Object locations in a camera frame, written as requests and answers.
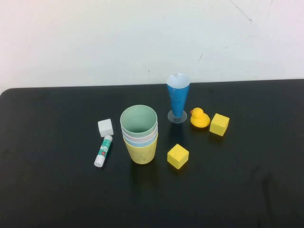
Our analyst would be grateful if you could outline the white green glue stick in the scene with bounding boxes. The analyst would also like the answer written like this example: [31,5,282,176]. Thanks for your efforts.
[94,134,113,168]

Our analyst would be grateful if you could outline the pink plastic cup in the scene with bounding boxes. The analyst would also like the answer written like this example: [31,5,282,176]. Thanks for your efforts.
[121,129,159,143]

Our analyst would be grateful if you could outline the yellow plastic cup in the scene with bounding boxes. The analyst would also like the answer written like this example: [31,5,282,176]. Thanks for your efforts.
[123,137,158,164]

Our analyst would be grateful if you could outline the blue paper cone on stand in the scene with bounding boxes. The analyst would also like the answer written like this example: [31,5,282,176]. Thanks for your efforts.
[166,73,191,124]

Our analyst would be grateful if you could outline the yellow foam cube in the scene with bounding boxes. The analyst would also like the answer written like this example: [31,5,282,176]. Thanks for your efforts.
[209,113,230,137]
[167,143,190,170]

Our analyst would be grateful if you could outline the green plastic cup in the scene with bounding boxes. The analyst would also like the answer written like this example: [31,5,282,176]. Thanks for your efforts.
[120,104,158,138]

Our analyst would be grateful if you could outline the white foam cube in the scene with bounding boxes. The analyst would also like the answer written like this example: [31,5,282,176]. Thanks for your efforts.
[97,118,114,138]

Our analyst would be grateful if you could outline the light blue plastic cup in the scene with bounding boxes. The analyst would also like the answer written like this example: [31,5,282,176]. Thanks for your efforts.
[122,135,158,148]

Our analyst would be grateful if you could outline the yellow rubber duck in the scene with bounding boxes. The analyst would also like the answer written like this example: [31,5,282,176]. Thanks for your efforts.
[190,107,211,129]

